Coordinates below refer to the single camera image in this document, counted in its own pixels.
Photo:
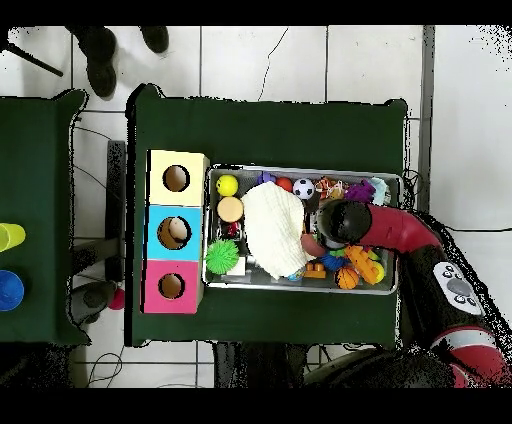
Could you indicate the dark green table cloth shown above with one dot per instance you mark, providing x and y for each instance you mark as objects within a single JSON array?
[
  {"x": 260, "y": 132},
  {"x": 36, "y": 160}
]

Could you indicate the plain orange ball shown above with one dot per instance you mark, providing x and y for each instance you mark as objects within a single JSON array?
[{"x": 284, "y": 184}]

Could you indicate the yellow plastic cup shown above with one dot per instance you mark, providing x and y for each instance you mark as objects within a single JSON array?
[{"x": 12, "y": 236}]

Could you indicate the large orange toy brick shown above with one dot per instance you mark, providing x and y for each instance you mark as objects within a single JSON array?
[{"x": 360, "y": 262}]

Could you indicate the black tripod leg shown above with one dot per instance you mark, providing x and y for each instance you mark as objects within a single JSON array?
[{"x": 36, "y": 62}]

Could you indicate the purple bumpy soft toy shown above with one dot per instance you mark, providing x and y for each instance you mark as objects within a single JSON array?
[{"x": 360, "y": 192}]

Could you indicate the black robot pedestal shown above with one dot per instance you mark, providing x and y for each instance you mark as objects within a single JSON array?
[{"x": 260, "y": 366}]

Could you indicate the wooden box with three holes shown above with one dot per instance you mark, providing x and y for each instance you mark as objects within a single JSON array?
[{"x": 192, "y": 244}]

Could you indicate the yellow smiley ball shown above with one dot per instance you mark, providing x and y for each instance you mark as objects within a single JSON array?
[{"x": 227, "y": 185}]

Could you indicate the person's foot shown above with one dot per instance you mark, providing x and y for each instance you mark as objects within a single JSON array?
[
  {"x": 155, "y": 38},
  {"x": 98, "y": 60}
]

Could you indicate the orange toy basketball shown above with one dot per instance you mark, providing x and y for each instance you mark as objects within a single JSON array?
[{"x": 347, "y": 278}]

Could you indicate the mint knitted cloth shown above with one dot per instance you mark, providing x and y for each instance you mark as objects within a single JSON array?
[{"x": 380, "y": 190}]

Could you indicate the toy soccer ball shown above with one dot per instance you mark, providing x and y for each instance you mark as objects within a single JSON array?
[{"x": 303, "y": 188}]

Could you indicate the red round knob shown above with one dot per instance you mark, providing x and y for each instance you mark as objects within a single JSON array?
[{"x": 117, "y": 299}]

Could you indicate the silver mesh bin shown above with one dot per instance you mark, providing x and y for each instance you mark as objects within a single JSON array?
[{"x": 262, "y": 282}]

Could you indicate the blue plastic cup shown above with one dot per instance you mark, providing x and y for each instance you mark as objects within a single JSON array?
[{"x": 10, "y": 290}]

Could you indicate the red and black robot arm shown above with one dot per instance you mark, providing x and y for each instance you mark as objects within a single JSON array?
[{"x": 400, "y": 230}]

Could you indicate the large green spiky ball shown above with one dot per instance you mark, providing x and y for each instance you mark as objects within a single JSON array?
[{"x": 222, "y": 256}]

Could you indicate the cream knitted cloth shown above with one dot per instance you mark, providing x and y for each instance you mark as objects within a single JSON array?
[{"x": 276, "y": 228}]

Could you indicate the toy burger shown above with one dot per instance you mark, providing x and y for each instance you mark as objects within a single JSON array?
[{"x": 230, "y": 209}]

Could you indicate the black stand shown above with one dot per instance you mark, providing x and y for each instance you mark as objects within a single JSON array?
[{"x": 116, "y": 200}]

